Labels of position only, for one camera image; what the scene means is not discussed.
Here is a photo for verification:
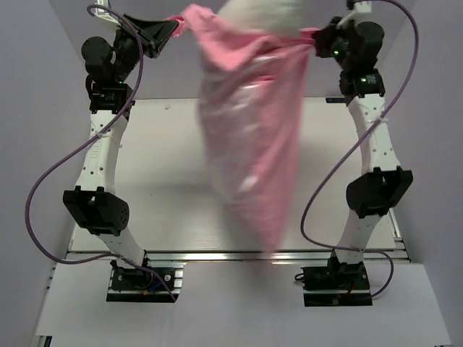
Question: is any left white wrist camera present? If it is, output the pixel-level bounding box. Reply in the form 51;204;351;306
90;0;119;29

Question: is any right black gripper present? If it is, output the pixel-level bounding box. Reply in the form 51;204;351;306
313;15;360;71

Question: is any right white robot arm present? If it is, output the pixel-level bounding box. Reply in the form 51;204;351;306
314;17;413;288

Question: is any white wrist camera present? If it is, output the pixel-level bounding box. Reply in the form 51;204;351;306
336;1;372;29
90;0;119;29

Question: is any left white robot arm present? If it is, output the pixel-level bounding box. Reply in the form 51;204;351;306
63;16;179;288

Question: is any white pillow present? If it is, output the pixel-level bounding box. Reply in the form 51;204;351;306
217;0;307;36

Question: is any right blue corner label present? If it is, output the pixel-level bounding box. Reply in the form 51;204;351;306
325;97;346;104

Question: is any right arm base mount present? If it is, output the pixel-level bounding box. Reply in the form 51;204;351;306
294;267;373;307

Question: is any pink pillowcase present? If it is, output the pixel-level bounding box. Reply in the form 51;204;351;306
174;4;315;252

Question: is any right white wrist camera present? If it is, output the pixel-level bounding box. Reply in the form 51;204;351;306
336;1;372;29

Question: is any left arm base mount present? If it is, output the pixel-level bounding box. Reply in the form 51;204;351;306
106;260;181;303

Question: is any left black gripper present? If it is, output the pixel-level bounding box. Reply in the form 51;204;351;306
112;14;177;84

